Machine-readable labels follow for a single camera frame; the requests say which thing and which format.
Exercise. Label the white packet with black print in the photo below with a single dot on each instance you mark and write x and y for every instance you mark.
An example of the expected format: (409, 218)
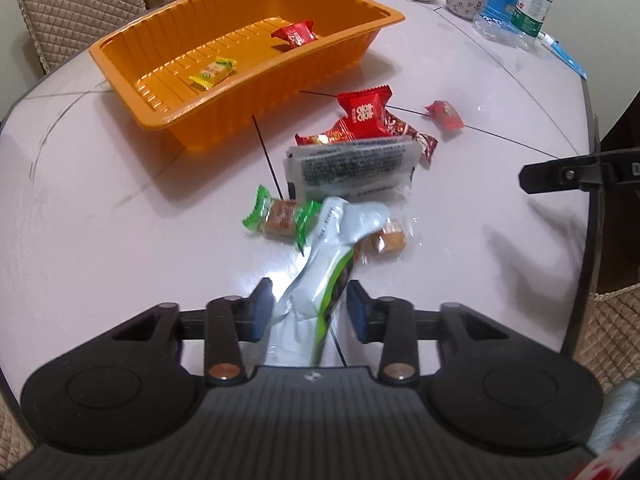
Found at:
(350, 165)

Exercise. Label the clear bottle with green label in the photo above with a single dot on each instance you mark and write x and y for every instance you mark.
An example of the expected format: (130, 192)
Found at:
(534, 7)

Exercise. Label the orange plastic tray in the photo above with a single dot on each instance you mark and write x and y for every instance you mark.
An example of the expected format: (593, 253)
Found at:
(240, 85)

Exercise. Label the flat blue packet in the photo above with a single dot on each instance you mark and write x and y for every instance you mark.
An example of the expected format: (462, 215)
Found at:
(565, 55)

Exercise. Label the dark red snack packet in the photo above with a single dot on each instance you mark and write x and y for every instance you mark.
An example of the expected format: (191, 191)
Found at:
(296, 34)

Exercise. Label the orange candy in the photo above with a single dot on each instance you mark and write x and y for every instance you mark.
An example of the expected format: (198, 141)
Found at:
(390, 240)

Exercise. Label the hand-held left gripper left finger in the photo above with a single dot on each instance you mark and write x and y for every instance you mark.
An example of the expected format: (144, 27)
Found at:
(262, 310)

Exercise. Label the beige quilted chair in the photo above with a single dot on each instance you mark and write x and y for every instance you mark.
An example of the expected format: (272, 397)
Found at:
(617, 330)
(75, 5)
(9, 440)

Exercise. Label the small red candy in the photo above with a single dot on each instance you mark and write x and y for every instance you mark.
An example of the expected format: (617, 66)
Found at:
(445, 114)

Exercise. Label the red white snack packet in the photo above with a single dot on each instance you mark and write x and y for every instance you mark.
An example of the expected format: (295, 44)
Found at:
(417, 142)

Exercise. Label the clear plastic box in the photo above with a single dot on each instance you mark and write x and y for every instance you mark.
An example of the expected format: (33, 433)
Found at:
(495, 30)

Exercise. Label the yellow green candy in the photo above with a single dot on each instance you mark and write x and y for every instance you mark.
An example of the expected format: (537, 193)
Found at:
(212, 72)

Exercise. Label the green-ended biscuit packet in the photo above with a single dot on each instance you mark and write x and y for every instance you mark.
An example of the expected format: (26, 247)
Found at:
(281, 216)

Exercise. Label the square red snack packet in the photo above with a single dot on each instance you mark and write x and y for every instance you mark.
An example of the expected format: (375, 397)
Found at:
(364, 112)

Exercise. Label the grey red cloth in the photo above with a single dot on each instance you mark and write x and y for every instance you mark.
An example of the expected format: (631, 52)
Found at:
(620, 425)

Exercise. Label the silver green snack packet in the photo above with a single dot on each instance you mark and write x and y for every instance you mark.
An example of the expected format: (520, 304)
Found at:
(325, 260)

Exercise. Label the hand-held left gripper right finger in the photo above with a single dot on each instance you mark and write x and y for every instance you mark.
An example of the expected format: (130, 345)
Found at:
(357, 310)

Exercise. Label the long red orange snack packet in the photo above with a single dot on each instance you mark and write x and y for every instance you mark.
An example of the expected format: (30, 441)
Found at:
(322, 136)

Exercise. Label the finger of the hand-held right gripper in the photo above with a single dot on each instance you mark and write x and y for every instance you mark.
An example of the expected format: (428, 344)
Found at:
(555, 177)

